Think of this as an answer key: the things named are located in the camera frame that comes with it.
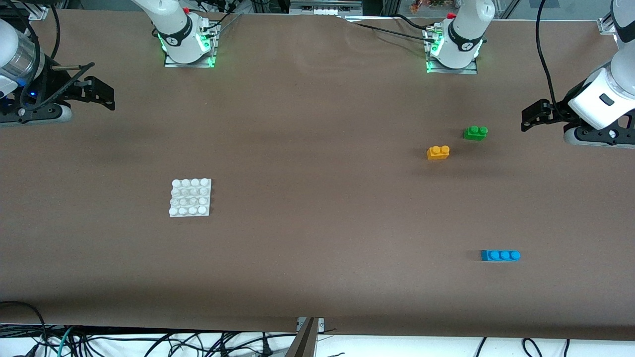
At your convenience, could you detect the white studded base plate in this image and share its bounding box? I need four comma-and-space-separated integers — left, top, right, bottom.
169, 178, 212, 218

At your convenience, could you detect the blue three-stud block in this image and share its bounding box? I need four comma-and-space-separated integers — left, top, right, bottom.
481, 250, 521, 262

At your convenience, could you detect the orange background object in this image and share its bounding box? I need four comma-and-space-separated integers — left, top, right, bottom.
411, 0, 447, 13

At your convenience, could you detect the brown paper table cover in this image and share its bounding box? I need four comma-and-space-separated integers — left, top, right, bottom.
0, 9, 635, 342

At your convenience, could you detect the white power strip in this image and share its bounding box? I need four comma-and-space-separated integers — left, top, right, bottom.
289, 0, 363, 16

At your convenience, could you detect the aluminium table leg profile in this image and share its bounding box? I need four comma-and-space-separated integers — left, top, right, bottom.
286, 317, 318, 357

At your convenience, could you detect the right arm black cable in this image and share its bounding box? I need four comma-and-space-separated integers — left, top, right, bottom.
35, 2, 62, 100

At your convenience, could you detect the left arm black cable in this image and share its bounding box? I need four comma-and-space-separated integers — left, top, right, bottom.
535, 0, 564, 108

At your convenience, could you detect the grey cable to arm base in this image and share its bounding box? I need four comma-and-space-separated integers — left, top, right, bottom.
214, 12, 245, 36

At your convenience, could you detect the black cable to arm base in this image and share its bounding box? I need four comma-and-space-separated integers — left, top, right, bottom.
394, 14, 435, 29
353, 21, 433, 39

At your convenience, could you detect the black looped floor cable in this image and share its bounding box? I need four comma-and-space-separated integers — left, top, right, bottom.
0, 301, 49, 344

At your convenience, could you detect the teal floor cable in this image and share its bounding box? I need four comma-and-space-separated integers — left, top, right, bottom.
56, 326, 75, 357

